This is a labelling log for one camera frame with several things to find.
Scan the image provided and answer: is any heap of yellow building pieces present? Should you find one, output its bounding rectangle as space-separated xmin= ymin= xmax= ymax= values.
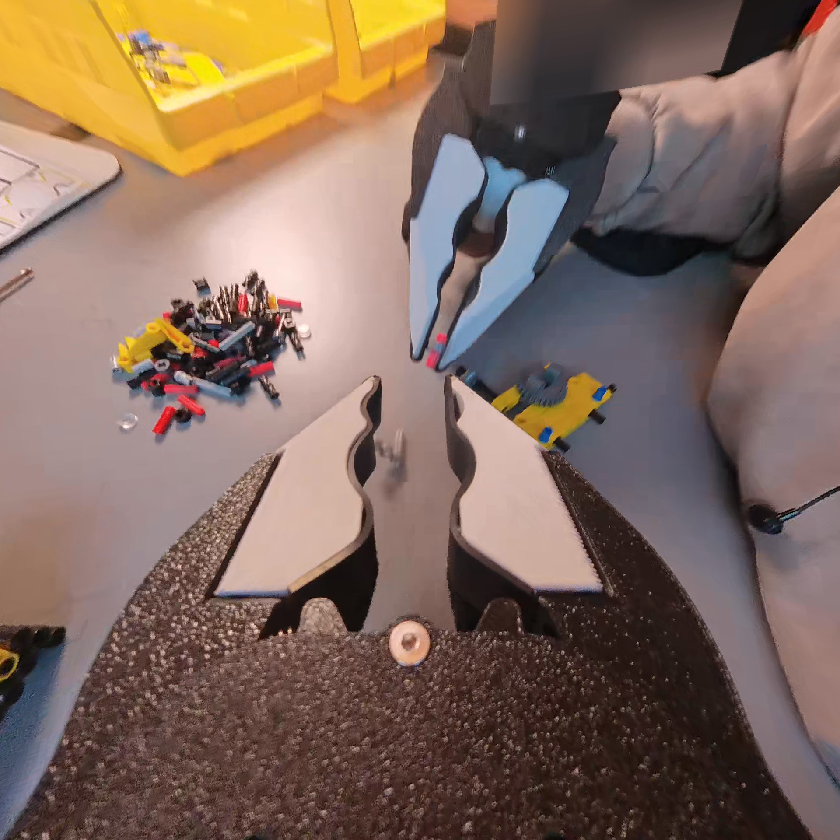
xmin=117 ymin=29 xmax=225 ymax=91

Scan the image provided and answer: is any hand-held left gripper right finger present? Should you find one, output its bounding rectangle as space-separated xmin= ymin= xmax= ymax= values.
xmin=444 ymin=375 xmax=606 ymax=634

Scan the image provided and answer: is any person's right forearm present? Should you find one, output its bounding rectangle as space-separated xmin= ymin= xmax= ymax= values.
xmin=583 ymin=20 xmax=840 ymax=265

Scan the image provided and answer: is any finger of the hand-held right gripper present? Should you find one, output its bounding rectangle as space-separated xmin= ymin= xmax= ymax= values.
xmin=407 ymin=134 xmax=489 ymax=362
xmin=435 ymin=178 xmax=572 ymax=373

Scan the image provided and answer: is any pile of small building pieces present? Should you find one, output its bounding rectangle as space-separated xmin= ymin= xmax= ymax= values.
xmin=109 ymin=268 xmax=313 ymax=436

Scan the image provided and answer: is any person's beige sweatshirt torso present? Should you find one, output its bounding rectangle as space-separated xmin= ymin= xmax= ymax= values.
xmin=705 ymin=189 xmax=840 ymax=783

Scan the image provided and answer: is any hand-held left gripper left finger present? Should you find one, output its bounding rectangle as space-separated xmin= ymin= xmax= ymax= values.
xmin=213 ymin=376 xmax=384 ymax=634

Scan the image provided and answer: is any black earphone cable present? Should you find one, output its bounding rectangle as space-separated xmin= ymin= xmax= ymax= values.
xmin=745 ymin=483 xmax=840 ymax=536

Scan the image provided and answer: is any orange traffic cone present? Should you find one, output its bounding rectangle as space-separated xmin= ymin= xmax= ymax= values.
xmin=802 ymin=0 xmax=840 ymax=38

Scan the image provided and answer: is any yellow beam assembly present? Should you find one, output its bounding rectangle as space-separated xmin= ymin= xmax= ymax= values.
xmin=455 ymin=364 xmax=618 ymax=455

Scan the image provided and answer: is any yellow and black robot model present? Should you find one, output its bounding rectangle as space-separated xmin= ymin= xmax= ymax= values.
xmin=0 ymin=624 xmax=67 ymax=720

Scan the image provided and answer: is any yellow storage bin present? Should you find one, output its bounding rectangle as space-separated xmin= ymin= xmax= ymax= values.
xmin=324 ymin=0 xmax=449 ymax=106
xmin=0 ymin=0 xmax=340 ymax=177

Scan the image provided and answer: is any sticker sheet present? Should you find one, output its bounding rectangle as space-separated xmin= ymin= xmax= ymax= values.
xmin=0 ymin=143 xmax=74 ymax=232

